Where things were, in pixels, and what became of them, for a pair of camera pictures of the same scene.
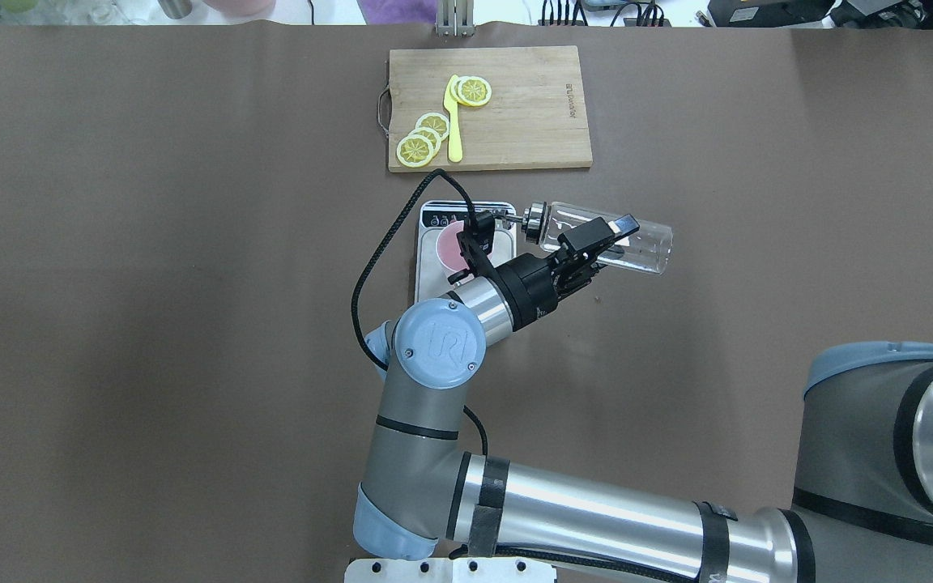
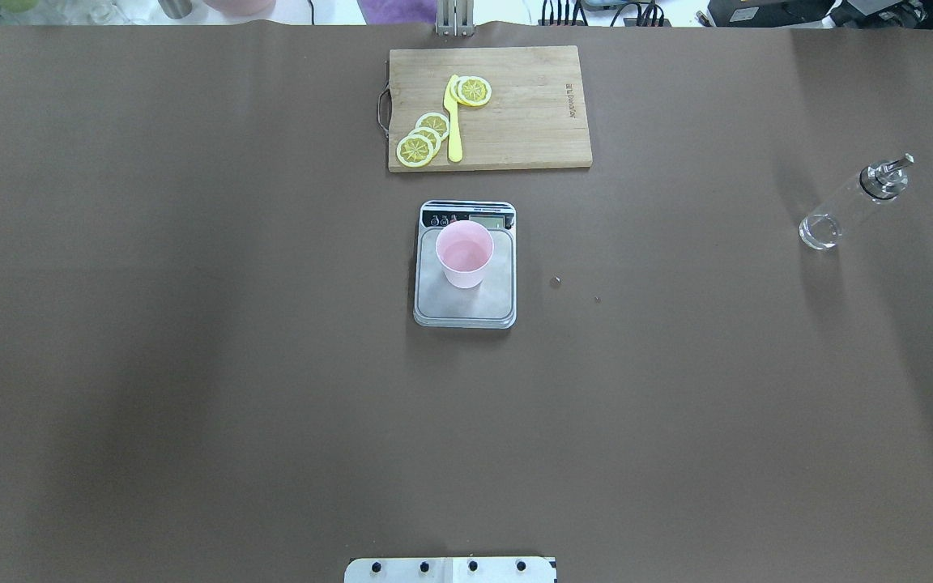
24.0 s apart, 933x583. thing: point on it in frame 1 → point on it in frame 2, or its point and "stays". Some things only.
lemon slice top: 474,91 stays
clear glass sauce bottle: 649,251 → 880,181
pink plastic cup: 448,245 stays
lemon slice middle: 435,121 stays
